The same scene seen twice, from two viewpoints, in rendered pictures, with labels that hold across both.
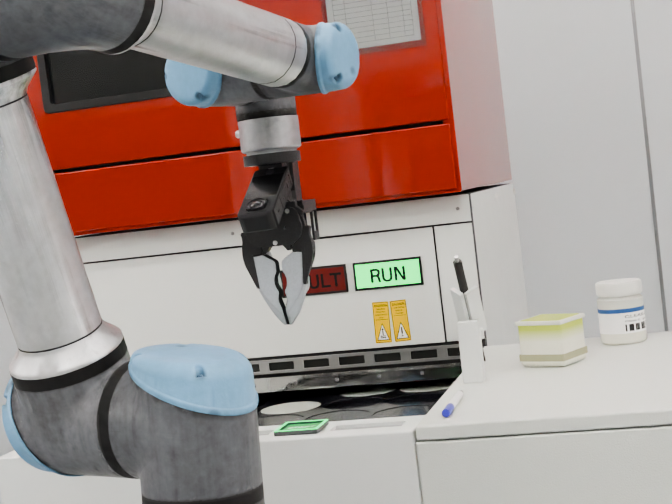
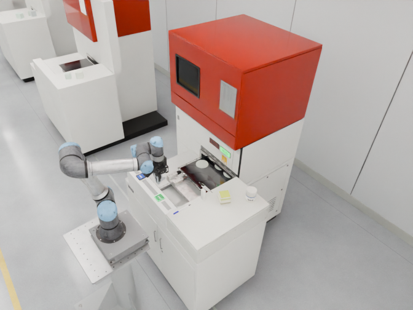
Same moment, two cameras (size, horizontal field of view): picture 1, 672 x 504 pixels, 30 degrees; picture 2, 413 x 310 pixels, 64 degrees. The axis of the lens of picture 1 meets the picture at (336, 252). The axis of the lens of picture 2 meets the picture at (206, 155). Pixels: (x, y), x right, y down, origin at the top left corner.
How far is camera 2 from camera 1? 1.85 m
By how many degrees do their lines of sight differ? 49
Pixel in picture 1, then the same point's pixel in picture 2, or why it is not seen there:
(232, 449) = (106, 224)
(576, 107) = (378, 77)
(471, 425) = (171, 221)
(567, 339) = (223, 201)
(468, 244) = (238, 158)
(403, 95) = (229, 126)
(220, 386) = (104, 218)
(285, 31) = (130, 167)
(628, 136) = (388, 93)
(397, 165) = (225, 138)
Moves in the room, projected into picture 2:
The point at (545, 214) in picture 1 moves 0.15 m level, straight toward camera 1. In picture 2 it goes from (356, 101) to (348, 106)
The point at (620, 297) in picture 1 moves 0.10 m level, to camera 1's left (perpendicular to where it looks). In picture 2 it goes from (248, 194) to (236, 187)
